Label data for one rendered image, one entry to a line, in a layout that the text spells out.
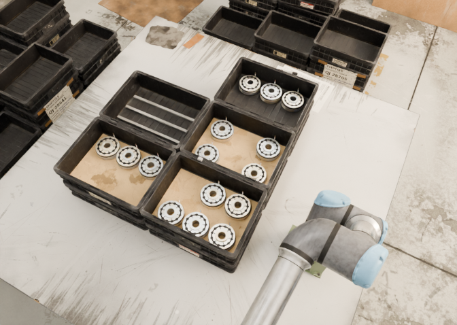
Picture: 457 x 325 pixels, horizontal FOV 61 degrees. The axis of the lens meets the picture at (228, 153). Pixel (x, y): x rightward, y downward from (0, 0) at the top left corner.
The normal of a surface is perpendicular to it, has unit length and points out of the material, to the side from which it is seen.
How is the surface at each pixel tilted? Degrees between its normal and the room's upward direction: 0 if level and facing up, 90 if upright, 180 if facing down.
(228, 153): 0
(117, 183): 0
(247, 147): 0
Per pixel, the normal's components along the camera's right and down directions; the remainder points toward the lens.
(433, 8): -0.44, 0.55
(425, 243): 0.01, -0.53
